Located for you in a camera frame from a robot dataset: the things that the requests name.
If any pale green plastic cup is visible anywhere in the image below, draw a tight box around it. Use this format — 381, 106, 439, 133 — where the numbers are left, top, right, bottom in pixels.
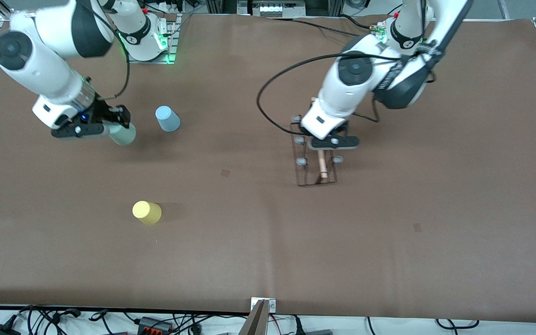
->
108, 122, 137, 147

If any black wire cup holder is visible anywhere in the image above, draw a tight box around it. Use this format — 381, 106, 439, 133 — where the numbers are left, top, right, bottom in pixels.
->
289, 96, 344, 188

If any yellow plastic cup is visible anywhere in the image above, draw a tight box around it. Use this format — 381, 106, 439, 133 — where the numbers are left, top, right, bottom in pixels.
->
132, 201, 162, 225

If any light blue plastic cup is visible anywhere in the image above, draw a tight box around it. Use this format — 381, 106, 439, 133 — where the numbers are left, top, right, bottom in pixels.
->
155, 106, 181, 133

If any white power strip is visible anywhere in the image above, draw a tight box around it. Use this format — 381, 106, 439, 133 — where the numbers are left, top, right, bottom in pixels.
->
147, 0, 185, 13

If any brown paper table cover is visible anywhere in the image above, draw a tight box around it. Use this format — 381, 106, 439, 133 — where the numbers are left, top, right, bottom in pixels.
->
0, 10, 536, 324

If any grey control box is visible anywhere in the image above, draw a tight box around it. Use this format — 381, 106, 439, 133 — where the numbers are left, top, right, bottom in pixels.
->
251, 0, 307, 18

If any black orange connector block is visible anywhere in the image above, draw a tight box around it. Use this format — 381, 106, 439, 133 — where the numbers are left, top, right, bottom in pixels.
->
138, 317, 173, 334

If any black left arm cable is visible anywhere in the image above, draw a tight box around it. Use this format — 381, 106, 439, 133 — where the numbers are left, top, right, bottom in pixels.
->
256, 42, 436, 136

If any aluminium right arm base plate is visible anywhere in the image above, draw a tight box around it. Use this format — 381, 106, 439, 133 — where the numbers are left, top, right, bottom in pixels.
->
126, 14, 182, 64

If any long black table cable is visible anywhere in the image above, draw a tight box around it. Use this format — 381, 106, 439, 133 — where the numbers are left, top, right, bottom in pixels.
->
268, 17, 373, 38

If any short black table cable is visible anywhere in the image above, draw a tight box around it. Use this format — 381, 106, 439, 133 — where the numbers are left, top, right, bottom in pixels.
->
340, 14, 373, 31

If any black aluminium frame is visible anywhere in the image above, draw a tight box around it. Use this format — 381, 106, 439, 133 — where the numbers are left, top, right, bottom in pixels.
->
205, 0, 250, 14

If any silver mounting bracket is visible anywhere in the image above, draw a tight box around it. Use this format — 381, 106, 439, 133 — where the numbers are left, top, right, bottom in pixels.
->
251, 298, 276, 313

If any grey camera pole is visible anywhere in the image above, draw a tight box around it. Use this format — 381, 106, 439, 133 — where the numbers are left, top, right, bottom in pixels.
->
238, 300, 269, 335

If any black looped cable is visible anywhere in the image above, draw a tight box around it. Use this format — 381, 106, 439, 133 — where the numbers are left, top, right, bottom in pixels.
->
435, 318, 480, 330

